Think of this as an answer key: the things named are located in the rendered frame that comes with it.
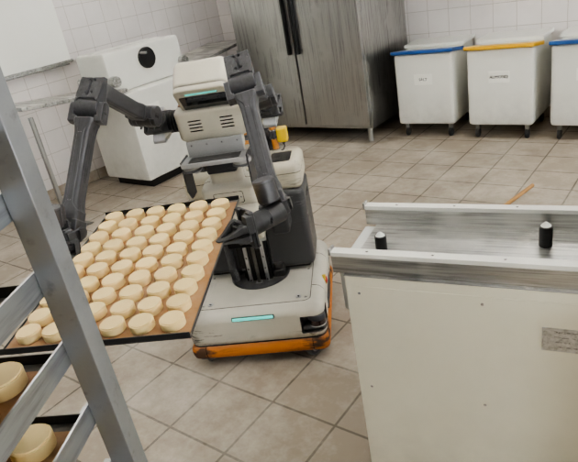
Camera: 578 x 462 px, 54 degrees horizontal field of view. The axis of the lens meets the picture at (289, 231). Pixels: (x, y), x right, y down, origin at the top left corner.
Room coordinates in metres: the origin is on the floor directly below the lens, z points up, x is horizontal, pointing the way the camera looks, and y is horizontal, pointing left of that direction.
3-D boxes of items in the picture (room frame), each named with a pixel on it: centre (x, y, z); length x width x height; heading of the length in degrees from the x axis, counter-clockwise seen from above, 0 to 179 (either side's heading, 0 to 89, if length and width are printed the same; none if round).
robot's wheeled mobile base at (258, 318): (2.41, 0.17, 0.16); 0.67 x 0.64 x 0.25; 171
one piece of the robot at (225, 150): (2.12, 0.22, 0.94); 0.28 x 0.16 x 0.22; 81
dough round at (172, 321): (0.96, 0.26, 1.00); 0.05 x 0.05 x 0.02
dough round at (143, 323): (0.97, 0.32, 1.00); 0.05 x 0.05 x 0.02
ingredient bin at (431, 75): (5.11, -1.55, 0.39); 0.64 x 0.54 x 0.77; 142
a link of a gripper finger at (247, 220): (1.29, 0.14, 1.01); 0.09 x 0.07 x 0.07; 126
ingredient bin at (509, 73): (4.69, -2.04, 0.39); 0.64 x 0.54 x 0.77; 140
